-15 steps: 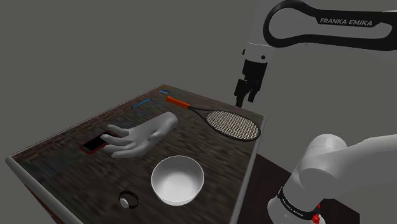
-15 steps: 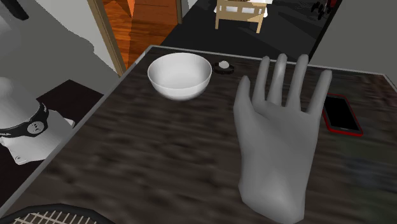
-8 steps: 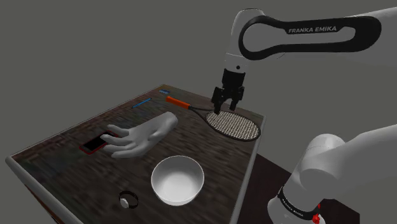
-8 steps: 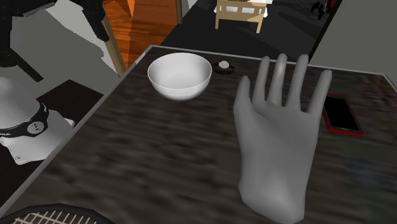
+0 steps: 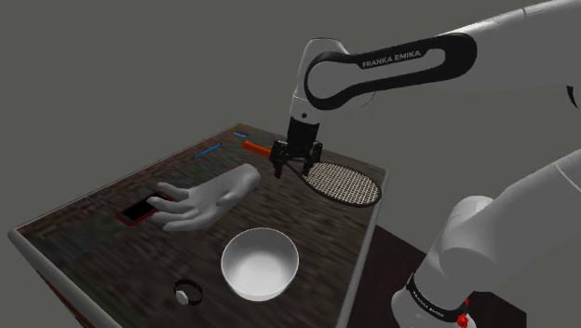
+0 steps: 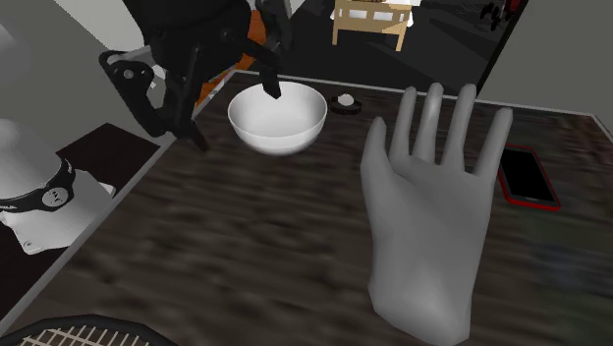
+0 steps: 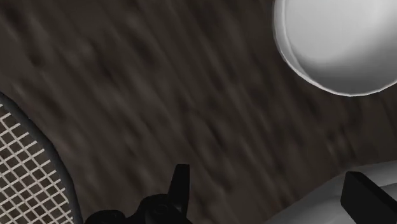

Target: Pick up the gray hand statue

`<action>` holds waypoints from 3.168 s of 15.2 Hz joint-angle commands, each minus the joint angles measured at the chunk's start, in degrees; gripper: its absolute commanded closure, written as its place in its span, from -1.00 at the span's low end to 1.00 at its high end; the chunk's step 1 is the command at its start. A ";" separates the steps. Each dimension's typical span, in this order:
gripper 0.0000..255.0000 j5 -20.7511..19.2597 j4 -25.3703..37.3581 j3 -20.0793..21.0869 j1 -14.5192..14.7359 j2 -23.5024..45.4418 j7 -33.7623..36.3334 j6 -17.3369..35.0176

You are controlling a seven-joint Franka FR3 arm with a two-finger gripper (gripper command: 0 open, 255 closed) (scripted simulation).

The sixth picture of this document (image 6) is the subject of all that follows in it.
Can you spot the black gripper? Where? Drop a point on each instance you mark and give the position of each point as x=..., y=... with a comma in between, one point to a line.
x=191, y=24

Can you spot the white bowl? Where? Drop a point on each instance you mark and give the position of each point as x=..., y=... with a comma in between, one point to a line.
x=278, y=124

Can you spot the black dish with white ball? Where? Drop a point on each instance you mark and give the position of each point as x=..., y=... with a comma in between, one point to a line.
x=345, y=101

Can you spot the dark wooden table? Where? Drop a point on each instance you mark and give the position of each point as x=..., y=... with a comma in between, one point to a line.
x=239, y=230

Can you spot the grey hand sculpture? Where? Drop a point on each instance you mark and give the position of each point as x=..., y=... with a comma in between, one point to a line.
x=421, y=225

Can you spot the red-cased black phone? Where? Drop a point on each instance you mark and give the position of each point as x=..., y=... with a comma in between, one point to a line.
x=527, y=175

